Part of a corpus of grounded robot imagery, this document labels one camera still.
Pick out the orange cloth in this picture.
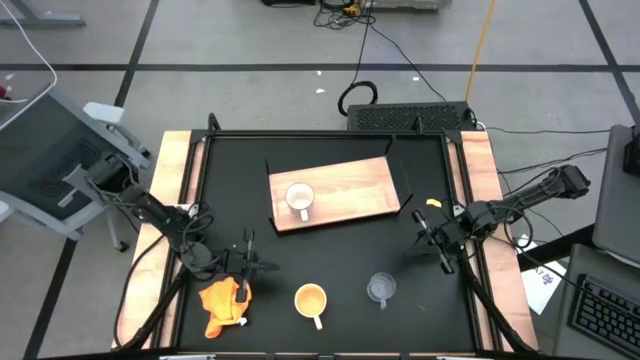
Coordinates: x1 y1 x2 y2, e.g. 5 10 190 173
198 276 253 340

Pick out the grey desk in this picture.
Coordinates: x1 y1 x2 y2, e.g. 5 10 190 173
552 243 640 360

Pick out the grey metal table foot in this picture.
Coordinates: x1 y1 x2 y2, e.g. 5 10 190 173
0 0 86 27

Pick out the black floor cable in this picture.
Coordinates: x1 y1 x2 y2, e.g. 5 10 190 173
482 125 611 136
367 22 449 104

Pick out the black computer case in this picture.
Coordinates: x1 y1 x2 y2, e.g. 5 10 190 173
346 101 476 133

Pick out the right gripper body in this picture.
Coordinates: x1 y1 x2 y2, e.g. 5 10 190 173
412 209 474 275

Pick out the black metal table frame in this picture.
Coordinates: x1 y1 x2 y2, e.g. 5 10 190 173
112 112 539 360

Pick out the peach plastic mug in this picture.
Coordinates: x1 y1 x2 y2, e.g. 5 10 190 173
293 282 329 331

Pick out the white paper sheet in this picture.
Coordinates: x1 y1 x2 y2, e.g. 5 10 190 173
519 234 569 316

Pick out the tangled black cable bundle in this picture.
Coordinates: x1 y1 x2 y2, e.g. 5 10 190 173
313 0 376 31

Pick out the yellow hanging cable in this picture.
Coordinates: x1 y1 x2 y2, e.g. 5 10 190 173
464 0 497 104

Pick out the grey white patterned mug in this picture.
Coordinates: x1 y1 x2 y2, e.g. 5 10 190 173
283 182 316 222

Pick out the grey flat panel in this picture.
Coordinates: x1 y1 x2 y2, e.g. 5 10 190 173
592 123 640 266

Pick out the wooden shelf black metal frame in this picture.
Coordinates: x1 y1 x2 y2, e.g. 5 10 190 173
263 133 414 236

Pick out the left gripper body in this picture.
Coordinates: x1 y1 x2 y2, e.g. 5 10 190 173
219 228 261 304

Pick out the black keyboard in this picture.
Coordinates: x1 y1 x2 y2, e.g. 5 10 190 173
569 273 640 359

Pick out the black coiled cable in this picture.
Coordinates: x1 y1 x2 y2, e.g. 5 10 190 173
337 80 380 117

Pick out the clear plastic mug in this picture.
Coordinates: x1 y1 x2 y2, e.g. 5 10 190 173
366 271 398 310

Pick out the white cable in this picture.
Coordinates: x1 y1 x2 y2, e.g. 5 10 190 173
0 0 59 104

